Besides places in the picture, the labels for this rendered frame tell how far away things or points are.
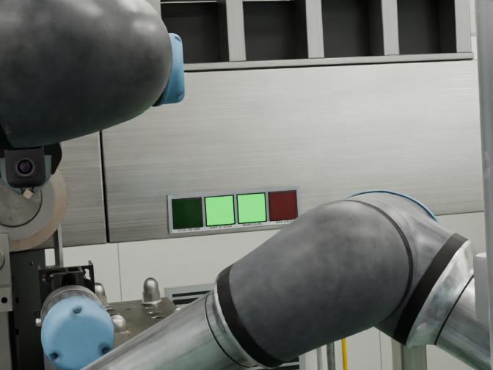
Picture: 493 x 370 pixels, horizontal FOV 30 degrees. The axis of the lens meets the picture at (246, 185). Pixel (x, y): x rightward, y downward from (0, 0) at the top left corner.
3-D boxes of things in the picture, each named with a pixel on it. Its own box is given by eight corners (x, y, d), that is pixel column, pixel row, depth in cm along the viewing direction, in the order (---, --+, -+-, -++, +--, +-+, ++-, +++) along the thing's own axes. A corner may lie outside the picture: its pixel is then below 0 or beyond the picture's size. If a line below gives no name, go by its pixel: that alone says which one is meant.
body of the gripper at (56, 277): (92, 259, 125) (100, 270, 113) (96, 321, 125) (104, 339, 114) (34, 264, 123) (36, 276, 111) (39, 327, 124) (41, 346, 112)
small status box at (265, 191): (169, 233, 165) (166, 195, 165) (169, 233, 166) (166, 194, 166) (301, 222, 171) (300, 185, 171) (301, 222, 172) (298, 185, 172)
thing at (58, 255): (66, 352, 131) (57, 223, 130) (59, 323, 154) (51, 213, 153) (70, 352, 131) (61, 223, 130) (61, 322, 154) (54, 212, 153)
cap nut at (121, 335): (106, 350, 129) (104, 318, 129) (103, 344, 132) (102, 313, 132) (132, 347, 130) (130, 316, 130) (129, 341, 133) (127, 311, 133)
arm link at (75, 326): (45, 387, 97) (39, 307, 97) (42, 363, 108) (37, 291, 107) (119, 378, 99) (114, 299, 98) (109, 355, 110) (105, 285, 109)
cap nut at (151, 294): (142, 305, 163) (141, 280, 163) (140, 301, 167) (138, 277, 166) (163, 302, 164) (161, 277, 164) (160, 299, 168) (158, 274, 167)
